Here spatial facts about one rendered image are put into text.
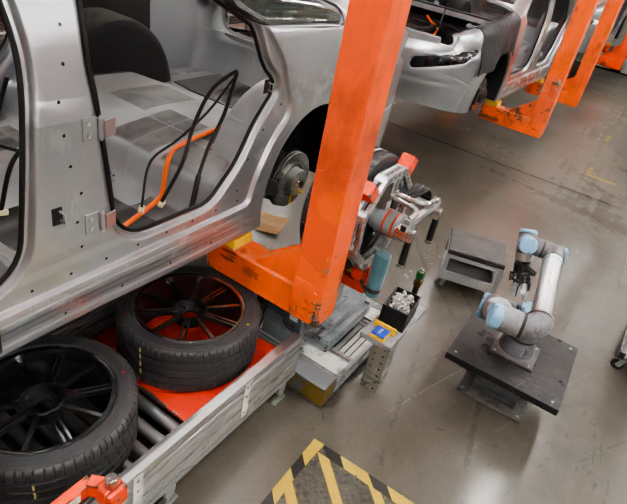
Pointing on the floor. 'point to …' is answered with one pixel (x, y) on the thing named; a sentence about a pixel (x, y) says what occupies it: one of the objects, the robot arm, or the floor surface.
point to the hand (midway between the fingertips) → (520, 296)
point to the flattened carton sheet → (271, 223)
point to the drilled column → (376, 368)
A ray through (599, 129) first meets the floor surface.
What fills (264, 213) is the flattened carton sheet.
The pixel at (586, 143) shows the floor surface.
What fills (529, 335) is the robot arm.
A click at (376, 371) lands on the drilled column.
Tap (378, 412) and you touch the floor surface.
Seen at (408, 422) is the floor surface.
